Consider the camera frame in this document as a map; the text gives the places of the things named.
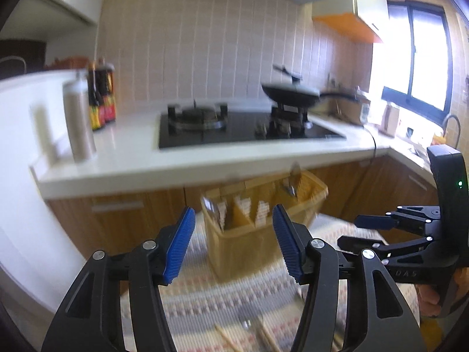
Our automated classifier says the striped woven mat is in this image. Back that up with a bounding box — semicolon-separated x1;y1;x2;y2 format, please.
119;213;422;352

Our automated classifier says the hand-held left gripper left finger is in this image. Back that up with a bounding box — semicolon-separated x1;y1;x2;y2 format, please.
41;206;196;352

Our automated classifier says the black power cable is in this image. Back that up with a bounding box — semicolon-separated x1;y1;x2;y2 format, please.
361;124;379;199

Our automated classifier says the white electric kettle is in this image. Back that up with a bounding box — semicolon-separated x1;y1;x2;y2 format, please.
381;102;401;137

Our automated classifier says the orange wall cabinet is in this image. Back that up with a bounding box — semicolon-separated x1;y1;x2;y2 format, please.
311;0;389;43

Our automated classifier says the dark sauce bottle red label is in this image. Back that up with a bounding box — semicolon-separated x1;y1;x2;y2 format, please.
101;62;117;124

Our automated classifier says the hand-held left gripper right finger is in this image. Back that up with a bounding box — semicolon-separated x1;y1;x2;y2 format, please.
272;204;422;352

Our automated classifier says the curved metal faucet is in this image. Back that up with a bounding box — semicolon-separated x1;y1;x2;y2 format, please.
441;114;462;147

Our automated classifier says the dark sauce bottle yellow label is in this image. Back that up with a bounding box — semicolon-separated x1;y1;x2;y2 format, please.
88;60;107;131

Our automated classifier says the yellow plastic utensil basket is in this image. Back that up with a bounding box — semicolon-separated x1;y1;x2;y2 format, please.
201;169;328;281

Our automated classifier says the dark framed window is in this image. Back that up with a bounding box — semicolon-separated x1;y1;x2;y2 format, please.
381;2;453;121

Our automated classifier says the dark bag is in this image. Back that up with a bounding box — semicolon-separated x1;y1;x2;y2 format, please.
0;38;46;79

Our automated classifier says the wooden chopstick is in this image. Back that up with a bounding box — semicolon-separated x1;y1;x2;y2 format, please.
256;315;279;352
214;324;239;352

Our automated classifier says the steel thermos bottle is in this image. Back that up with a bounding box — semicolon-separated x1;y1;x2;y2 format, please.
62;71;96;162

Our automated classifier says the black gas stove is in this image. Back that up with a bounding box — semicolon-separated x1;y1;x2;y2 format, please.
158;103;347;150

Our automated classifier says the reddish box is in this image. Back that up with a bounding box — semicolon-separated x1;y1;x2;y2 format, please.
44;56;89;71

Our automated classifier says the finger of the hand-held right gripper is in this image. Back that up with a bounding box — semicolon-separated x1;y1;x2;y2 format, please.
337;235;435;265
354;205;442;233

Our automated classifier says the black wok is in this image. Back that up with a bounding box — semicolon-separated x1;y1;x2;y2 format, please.
261;82;367;109

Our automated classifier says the beige rice cooker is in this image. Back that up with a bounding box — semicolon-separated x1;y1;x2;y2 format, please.
344;88;371;125

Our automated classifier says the person's right hand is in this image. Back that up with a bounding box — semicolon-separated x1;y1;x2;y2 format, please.
417;284;444;319

